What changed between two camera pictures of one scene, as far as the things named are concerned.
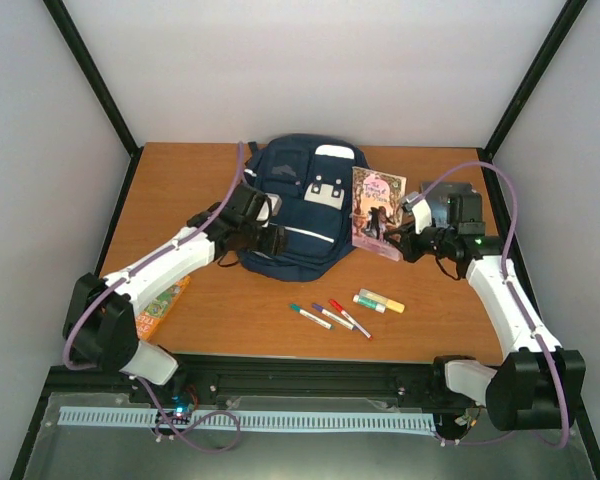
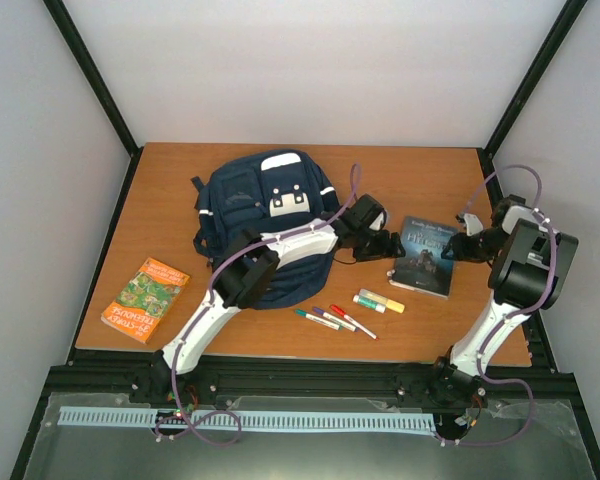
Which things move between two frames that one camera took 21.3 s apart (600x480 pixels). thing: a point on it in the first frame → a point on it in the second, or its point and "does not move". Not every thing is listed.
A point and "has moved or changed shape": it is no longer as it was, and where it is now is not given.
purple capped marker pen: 334,317 does not move
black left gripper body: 271,246 → 370,249
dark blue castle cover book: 456,205 → 423,269
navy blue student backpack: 312,175 has moved or changed shape
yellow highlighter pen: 389,303 does not move
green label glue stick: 379,307 does not move
